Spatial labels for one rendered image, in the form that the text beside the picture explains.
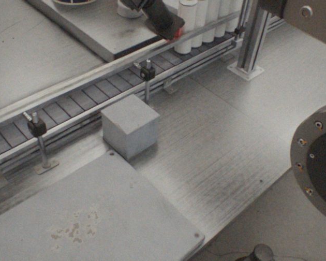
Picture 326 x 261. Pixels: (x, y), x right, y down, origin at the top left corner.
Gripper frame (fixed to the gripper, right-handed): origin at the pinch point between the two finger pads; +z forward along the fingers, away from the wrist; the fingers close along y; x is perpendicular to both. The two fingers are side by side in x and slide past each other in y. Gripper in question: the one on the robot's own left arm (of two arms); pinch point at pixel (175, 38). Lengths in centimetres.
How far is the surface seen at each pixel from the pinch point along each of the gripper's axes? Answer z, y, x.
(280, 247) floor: 92, -49, 34
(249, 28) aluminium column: 6.1, -13.6, -14.9
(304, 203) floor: 110, -43, 11
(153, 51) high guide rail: -9.7, -4.1, 8.2
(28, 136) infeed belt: -25.8, -3.2, 42.6
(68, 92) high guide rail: -25.3, -4.0, 29.0
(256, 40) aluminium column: 8.1, -16.9, -13.6
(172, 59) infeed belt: 2.9, -1.8, 5.2
